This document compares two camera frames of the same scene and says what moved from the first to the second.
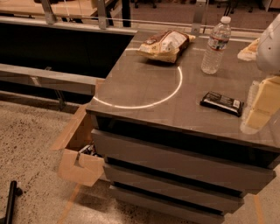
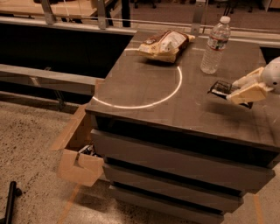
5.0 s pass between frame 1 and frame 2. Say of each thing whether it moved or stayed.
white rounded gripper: moved
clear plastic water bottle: stayed
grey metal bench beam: stayed
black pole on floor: stayed
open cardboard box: stayed
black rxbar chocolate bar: moved
